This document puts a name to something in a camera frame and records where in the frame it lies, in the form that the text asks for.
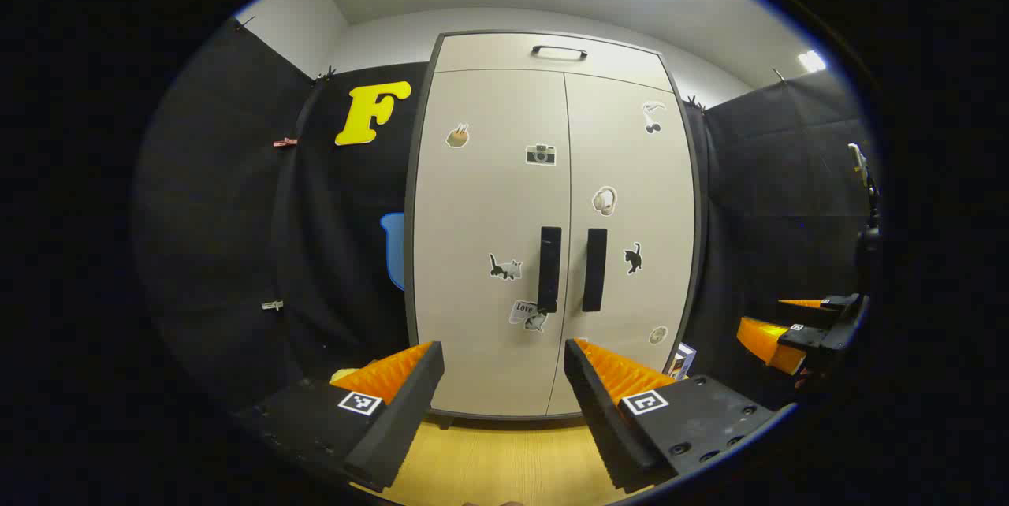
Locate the small ceiling light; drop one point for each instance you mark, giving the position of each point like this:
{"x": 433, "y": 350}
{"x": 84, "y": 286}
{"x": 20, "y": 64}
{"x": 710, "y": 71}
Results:
{"x": 812, "y": 61}

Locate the yellow plush toy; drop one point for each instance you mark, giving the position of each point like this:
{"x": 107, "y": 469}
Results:
{"x": 343, "y": 374}

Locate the silver clip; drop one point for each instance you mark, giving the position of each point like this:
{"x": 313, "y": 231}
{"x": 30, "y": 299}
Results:
{"x": 272, "y": 305}

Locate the beige double-door shoe cabinet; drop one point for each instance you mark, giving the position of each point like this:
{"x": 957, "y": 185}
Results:
{"x": 409, "y": 269}

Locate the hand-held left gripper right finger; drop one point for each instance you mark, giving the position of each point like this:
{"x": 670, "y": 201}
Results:
{"x": 603, "y": 427}

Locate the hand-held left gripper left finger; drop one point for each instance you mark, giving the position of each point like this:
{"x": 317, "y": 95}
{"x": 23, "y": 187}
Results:
{"x": 402, "y": 419}

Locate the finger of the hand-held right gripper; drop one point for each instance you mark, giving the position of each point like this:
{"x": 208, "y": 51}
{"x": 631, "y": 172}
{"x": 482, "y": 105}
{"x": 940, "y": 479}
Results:
{"x": 812, "y": 313}
{"x": 800, "y": 339}

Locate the beige cabinet door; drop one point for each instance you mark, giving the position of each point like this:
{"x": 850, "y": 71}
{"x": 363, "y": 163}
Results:
{"x": 631, "y": 175}
{"x": 489, "y": 199}

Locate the white box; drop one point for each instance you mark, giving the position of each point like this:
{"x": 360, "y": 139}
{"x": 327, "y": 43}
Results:
{"x": 683, "y": 360}

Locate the pink clip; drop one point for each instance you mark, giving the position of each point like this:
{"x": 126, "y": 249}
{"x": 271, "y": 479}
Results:
{"x": 284, "y": 142}

